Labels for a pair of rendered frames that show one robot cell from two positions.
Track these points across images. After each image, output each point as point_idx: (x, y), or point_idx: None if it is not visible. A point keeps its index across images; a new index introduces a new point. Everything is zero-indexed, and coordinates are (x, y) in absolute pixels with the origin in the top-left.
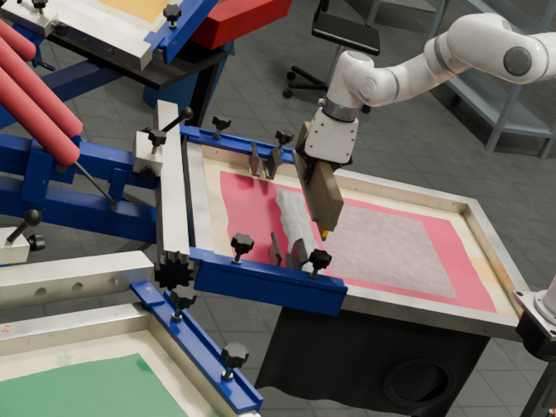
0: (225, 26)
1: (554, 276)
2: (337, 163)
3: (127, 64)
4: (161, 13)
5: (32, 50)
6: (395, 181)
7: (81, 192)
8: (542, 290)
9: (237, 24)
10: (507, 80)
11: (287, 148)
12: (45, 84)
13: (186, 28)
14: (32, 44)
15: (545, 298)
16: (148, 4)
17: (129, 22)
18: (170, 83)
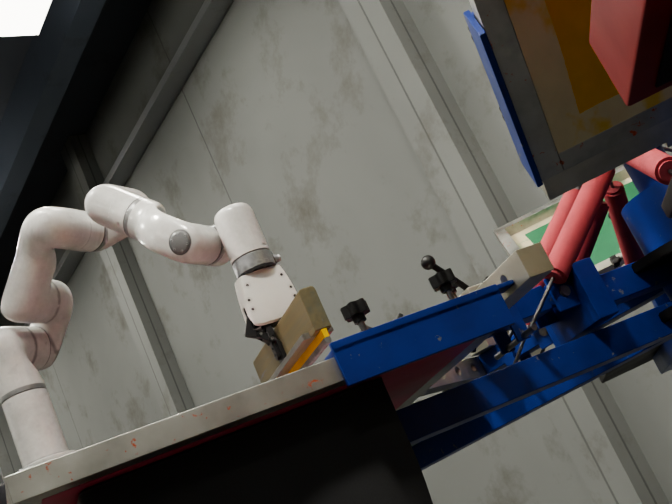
0: (600, 39)
1: (59, 430)
2: (263, 335)
3: (570, 189)
4: (570, 91)
5: (651, 172)
6: (172, 416)
7: (558, 346)
8: (63, 451)
9: (609, 5)
10: (106, 248)
11: (356, 333)
12: (564, 223)
13: (510, 128)
14: (654, 162)
15: (68, 449)
16: (597, 72)
17: (613, 109)
18: (669, 199)
